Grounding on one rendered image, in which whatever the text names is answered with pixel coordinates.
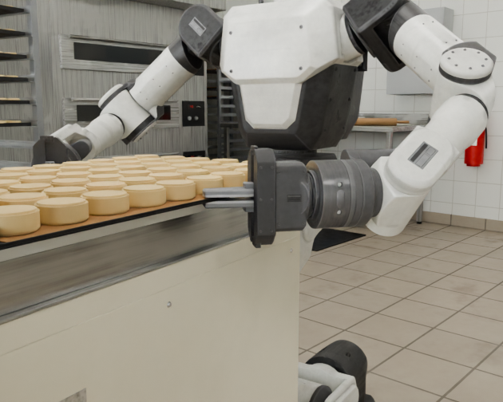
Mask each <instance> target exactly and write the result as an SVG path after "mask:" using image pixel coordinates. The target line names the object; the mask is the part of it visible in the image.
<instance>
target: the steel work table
mask: <svg viewBox="0 0 503 402"><path fill-rule="evenodd" d="M359 115H363V116H364V117H365V118H397V120H408V121H409V124H411V125H396V126H358V125H354V127H353V128H352V129H351V131H359V132H386V149H391V148H392V143H393V132H408V131H413V130H414V129H415V128H416V127H417V126H421V127H423V128H424V127H425V126H426V125H427V120H428V116H429V113H359ZM220 127H221V128H224V158H225V159H230V151H229V128H238V127H239V125H238V123H220ZM422 208H423V201H422V203H421V204H420V206H419V207H418V209H417V218H416V221H417V224H422Z"/></svg>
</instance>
